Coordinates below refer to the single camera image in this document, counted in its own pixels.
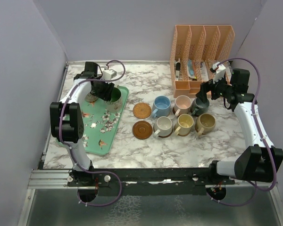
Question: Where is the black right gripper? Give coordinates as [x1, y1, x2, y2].
[196, 72, 234, 103]

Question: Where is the grey mug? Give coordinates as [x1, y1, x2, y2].
[190, 97, 209, 116]

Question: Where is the pink mug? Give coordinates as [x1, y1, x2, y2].
[173, 95, 192, 117]

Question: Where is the red floral mug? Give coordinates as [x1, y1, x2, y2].
[85, 93, 98, 103]

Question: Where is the tan mug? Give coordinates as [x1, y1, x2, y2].
[195, 113, 216, 136]

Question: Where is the yellow mug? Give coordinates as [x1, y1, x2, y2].
[174, 114, 194, 137]

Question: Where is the green floral mug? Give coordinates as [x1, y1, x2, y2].
[104, 87, 123, 113]

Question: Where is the blue mug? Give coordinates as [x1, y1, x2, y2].
[151, 96, 171, 118]

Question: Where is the white cream mug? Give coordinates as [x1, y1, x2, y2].
[153, 116, 173, 138]

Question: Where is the woven rattan coaster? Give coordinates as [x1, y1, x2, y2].
[133, 103, 152, 119]

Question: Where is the brown ringed wooden coaster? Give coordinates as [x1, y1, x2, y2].
[133, 121, 153, 140]

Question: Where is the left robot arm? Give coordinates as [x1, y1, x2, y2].
[50, 62, 114, 186]

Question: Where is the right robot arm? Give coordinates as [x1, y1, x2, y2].
[196, 63, 283, 184]

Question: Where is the white printed packet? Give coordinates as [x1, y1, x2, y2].
[200, 61, 209, 81]

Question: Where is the white blue packet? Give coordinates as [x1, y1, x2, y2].
[187, 59, 197, 81]

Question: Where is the black grey marker pen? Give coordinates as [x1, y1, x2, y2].
[175, 61, 181, 81]

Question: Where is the peach plastic file organizer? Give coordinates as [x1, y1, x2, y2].
[169, 25, 235, 98]

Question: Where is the green serving tray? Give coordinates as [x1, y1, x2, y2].
[56, 85, 130, 156]

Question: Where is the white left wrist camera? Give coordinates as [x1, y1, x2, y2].
[101, 69, 117, 81]

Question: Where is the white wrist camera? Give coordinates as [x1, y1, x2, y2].
[101, 69, 117, 81]
[210, 62, 226, 83]

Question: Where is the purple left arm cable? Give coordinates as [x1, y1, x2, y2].
[58, 60, 126, 208]

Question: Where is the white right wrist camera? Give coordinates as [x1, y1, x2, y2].
[210, 62, 226, 83]

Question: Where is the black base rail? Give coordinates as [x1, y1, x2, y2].
[67, 165, 234, 196]

